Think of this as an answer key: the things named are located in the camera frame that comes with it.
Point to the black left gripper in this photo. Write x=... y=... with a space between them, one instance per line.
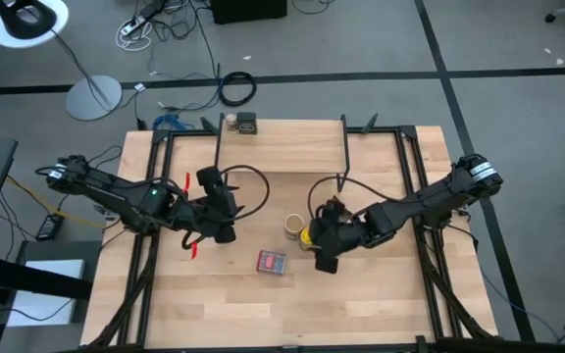
x=209 y=216

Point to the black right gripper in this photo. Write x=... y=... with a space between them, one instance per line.
x=334 y=235

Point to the yellow-lid spice jar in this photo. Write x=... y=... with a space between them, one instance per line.
x=305 y=241

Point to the brown-lid furikake jar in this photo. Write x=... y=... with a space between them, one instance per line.
x=294 y=223

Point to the small tan-lid spice jar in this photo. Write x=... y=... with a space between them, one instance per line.
x=231 y=121

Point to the black spice tin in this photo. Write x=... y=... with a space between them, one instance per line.
x=246 y=121

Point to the red-lid spice container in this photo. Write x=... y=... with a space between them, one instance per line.
x=272 y=263

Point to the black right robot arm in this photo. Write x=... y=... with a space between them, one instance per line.
x=434 y=196

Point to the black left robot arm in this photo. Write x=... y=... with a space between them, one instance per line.
x=116 y=196

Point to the red tag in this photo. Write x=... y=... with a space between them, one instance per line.
x=187 y=182
x=194 y=251

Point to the grey round floor stand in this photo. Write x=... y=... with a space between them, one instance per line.
x=86 y=100

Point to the black box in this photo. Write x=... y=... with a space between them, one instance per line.
x=248 y=10

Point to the black power adapter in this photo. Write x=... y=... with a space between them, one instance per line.
x=49 y=226

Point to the white power strip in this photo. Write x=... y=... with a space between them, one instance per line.
x=133 y=25

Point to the grey cabinet with white panel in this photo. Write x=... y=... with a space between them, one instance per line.
x=47 y=309

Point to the black beam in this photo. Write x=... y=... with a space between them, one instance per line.
x=27 y=279

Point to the black stand on white disc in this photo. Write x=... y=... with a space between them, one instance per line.
x=57 y=15

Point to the black aluminium table frame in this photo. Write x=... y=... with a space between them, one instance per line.
x=408 y=132

